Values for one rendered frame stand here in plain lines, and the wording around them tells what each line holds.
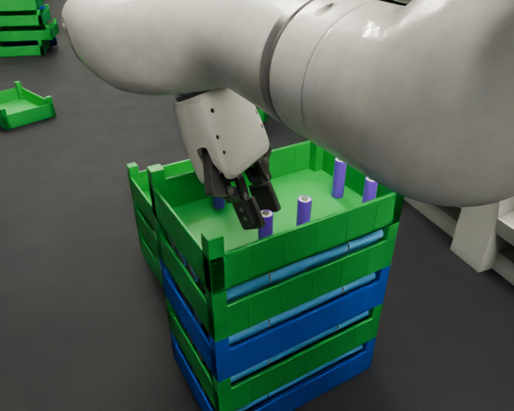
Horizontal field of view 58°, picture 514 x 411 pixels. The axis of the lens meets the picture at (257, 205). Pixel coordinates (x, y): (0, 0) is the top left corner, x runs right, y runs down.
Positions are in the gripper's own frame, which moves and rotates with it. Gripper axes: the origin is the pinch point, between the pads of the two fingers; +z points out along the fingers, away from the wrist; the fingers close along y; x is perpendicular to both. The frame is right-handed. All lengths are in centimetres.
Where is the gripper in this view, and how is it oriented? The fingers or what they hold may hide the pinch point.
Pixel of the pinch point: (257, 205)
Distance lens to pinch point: 56.7
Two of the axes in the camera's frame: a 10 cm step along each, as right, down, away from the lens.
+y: -4.9, 4.7, -7.3
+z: 3.7, 8.8, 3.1
